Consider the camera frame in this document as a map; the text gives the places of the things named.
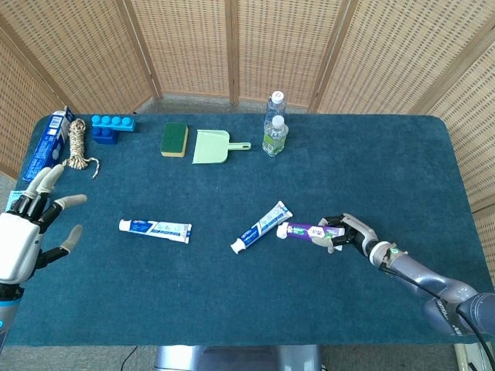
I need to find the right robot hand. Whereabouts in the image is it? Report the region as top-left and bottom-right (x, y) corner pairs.
(311, 213), (379, 256)

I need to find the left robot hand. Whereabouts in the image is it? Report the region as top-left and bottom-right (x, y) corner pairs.
(0, 164), (88, 301)

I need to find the purple toothpaste tube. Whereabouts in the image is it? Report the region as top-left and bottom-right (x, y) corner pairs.
(275, 221), (346, 243)

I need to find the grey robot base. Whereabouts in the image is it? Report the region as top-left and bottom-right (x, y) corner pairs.
(154, 344), (323, 371)

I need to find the blue toothpaste tube flared cap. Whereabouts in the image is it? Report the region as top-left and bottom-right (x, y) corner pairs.
(230, 200), (294, 255)

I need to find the blue toothpaste tube round cap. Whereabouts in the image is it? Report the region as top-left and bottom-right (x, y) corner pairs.
(118, 218), (193, 245)

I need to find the teal paper card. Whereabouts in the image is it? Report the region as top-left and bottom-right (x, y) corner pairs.
(6, 189), (24, 213)

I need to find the blue white carton box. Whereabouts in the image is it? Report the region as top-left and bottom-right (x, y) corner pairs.
(22, 106), (76, 183)

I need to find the clear bottle green label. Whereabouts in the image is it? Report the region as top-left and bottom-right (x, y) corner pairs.
(261, 114), (289, 158)

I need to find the dark blue toy brick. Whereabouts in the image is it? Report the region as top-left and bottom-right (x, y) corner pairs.
(91, 128), (119, 146)

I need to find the teal table cloth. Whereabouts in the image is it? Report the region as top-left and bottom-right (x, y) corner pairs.
(5, 113), (495, 347)

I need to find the tall clear water bottle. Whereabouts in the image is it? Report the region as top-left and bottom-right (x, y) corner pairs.
(264, 90), (288, 128)

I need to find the light blue toy brick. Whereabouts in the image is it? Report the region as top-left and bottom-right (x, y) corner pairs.
(90, 114), (136, 133)

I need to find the light green dustpan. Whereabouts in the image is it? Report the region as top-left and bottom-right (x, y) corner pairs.
(192, 129), (252, 165)

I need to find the yellow green sponge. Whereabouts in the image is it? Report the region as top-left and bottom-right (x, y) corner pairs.
(160, 122), (190, 158)

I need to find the woven bamboo folding screen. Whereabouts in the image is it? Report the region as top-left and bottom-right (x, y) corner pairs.
(0, 0), (495, 289)

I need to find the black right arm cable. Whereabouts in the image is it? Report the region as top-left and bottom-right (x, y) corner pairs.
(381, 257), (495, 371)

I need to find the beige rope bundle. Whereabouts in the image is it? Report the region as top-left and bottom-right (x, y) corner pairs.
(61, 118), (101, 179)

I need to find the black floor cable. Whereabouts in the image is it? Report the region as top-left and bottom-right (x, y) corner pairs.
(121, 345), (138, 371)

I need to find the white frame post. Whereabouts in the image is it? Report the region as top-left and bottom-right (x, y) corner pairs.
(454, 342), (480, 371)

